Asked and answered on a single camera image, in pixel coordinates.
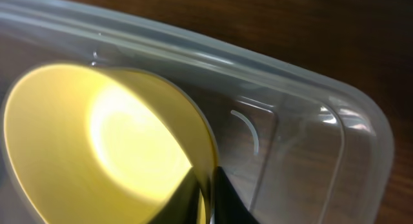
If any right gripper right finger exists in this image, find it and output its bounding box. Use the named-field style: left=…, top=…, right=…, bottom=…
left=214, top=167, right=259, bottom=224

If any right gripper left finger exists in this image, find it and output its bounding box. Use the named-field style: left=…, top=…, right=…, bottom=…
left=148, top=168, right=200, bottom=224

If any yellow plastic bowl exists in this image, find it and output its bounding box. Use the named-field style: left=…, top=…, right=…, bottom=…
left=2, top=63, right=217, bottom=223

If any clear plastic container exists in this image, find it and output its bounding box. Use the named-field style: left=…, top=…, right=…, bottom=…
left=1, top=0, right=394, bottom=223

